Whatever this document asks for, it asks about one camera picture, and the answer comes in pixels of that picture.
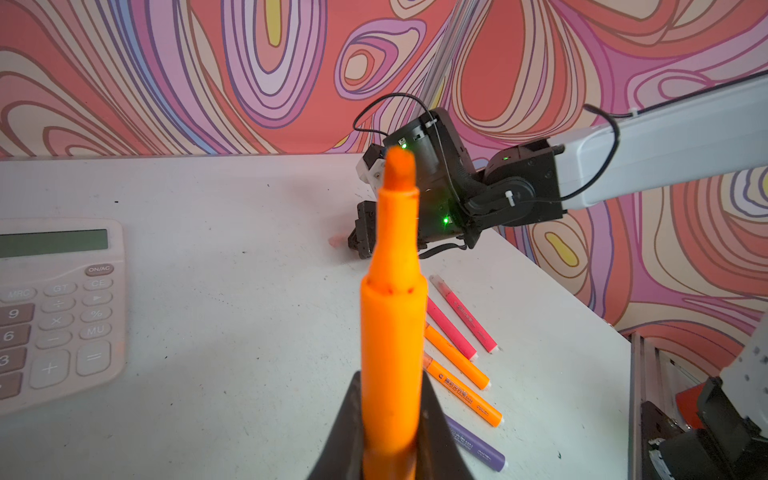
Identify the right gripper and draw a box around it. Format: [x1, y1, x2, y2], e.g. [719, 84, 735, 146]
[381, 107, 485, 258]

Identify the purple marker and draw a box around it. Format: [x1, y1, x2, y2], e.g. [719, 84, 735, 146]
[445, 415, 507, 472]

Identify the orange marker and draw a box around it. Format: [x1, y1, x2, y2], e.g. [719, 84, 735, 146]
[361, 147, 427, 479]
[422, 353, 504, 428]
[425, 324, 491, 390]

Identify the pink calculator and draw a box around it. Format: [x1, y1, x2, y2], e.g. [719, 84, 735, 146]
[1, 218, 127, 416]

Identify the pink marker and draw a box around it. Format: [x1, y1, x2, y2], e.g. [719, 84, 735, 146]
[427, 298, 477, 362]
[429, 274, 499, 354]

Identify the clear cap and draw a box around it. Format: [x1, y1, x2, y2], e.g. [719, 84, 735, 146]
[328, 235, 348, 248]

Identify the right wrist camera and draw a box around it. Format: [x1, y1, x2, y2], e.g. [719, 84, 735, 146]
[356, 144, 386, 197]

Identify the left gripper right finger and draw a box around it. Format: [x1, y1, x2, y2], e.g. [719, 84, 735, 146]
[415, 371, 474, 480]

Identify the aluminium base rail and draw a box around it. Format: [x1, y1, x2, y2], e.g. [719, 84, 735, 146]
[628, 332, 700, 479]

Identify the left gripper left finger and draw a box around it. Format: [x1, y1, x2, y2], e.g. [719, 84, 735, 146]
[307, 372, 364, 480]

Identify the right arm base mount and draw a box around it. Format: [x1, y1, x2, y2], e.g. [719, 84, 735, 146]
[659, 320, 767, 479]

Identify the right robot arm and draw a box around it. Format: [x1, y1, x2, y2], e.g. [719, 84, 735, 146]
[356, 73, 767, 258]

